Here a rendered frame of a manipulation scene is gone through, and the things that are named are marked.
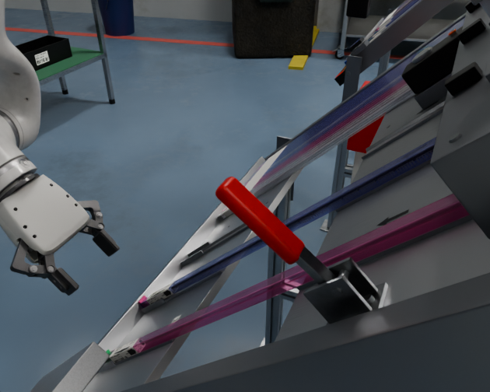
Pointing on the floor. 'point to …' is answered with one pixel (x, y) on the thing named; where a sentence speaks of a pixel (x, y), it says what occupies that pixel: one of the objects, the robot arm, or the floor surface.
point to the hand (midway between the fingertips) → (91, 266)
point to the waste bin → (117, 16)
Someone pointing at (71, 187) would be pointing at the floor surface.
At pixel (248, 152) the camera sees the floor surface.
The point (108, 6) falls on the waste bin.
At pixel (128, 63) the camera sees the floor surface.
